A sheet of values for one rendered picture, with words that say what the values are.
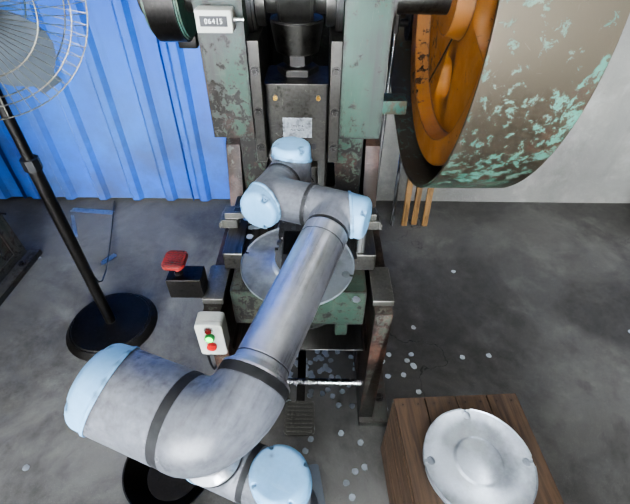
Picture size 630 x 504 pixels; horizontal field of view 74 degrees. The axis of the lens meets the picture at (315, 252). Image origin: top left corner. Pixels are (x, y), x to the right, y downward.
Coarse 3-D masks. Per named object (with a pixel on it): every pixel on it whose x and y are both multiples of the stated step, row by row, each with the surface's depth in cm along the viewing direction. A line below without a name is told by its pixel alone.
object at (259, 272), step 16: (256, 240) 112; (272, 240) 113; (256, 256) 108; (272, 256) 108; (352, 256) 108; (256, 272) 104; (272, 272) 104; (336, 272) 104; (352, 272) 104; (256, 288) 100; (336, 288) 101; (320, 304) 97
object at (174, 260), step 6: (168, 252) 113; (174, 252) 113; (180, 252) 113; (186, 252) 113; (168, 258) 111; (174, 258) 111; (180, 258) 111; (186, 258) 112; (162, 264) 109; (168, 264) 109; (174, 264) 109; (180, 264) 109; (168, 270) 109; (174, 270) 109; (180, 270) 114
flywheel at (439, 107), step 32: (480, 0) 81; (416, 32) 119; (448, 32) 90; (480, 32) 82; (416, 64) 120; (448, 64) 104; (480, 64) 81; (416, 96) 118; (448, 96) 100; (416, 128) 118; (448, 128) 100
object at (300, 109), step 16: (272, 80) 96; (288, 80) 96; (304, 80) 96; (320, 80) 96; (272, 96) 96; (288, 96) 96; (304, 96) 96; (320, 96) 96; (272, 112) 99; (288, 112) 99; (304, 112) 99; (320, 112) 99; (272, 128) 102; (288, 128) 101; (304, 128) 101; (320, 128) 102; (272, 144) 104; (320, 144) 104; (320, 160) 107; (320, 176) 111
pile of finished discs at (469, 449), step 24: (432, 432) 116; (456, 432) 116; (480, 432) 116; (504, 432) 116; (432, 456) 111; (456, 456) 111; (480, 456) 110; (504, 456) 111; (528, 456) 111; (432, 480) 106; (456, 480) 107; (480, 480) 106; (504, 480) 107; (528, 480) 107
